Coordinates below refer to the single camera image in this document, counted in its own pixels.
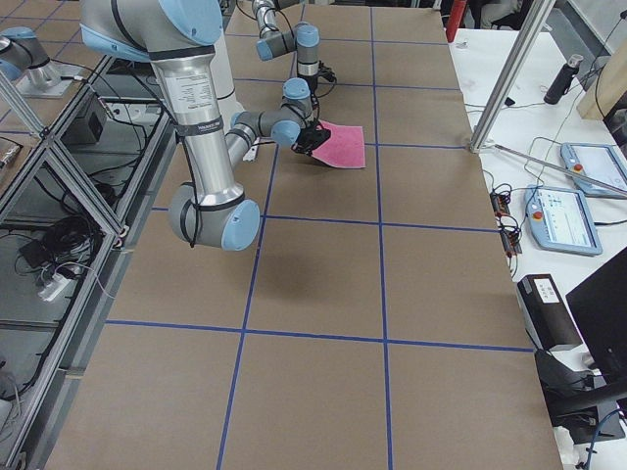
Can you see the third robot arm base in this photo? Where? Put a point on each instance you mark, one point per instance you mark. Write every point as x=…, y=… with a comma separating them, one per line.
x=25, y=61

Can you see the aluminium frame post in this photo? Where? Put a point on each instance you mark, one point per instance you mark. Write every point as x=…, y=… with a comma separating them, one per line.
x=515, y=59

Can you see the near blue teach pendant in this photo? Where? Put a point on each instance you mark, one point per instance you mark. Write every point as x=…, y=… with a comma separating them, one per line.
x=560, y=221

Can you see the black monitor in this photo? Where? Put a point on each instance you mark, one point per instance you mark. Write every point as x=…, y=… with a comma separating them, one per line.
x=598, y=306

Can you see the red cylinder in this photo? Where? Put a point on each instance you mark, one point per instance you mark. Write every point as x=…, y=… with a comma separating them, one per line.
x=455, y=19

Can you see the circuit board with wires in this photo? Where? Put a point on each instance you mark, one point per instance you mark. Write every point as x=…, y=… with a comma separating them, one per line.
x=508, y=226

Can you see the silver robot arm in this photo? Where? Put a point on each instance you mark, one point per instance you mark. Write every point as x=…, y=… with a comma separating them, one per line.
x=302, y=39
x=183, y=43

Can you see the white power strip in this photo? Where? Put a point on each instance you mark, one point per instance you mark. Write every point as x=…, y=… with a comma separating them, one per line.
x=57, y=284

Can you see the black rectangular box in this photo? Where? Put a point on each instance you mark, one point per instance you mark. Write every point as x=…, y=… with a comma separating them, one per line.
x=546, y=317

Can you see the aluminium frame rack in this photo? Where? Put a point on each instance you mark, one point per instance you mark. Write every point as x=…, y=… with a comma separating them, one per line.
x=73, y=202

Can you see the black water bottle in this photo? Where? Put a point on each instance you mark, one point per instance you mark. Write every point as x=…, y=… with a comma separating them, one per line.
x=563, y=79

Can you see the blue teach pendant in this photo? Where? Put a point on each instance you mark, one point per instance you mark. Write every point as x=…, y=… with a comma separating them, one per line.
x=560, y=221
x=597, y=161

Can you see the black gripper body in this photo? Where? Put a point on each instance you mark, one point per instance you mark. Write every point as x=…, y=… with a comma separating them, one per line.
x=310, y=138

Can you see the pink and grey towel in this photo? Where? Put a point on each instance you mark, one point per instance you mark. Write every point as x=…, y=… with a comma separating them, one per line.
x=344, y=149

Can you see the far blue teach pendant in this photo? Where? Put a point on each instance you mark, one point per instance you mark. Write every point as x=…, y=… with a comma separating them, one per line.
x=597, y=161

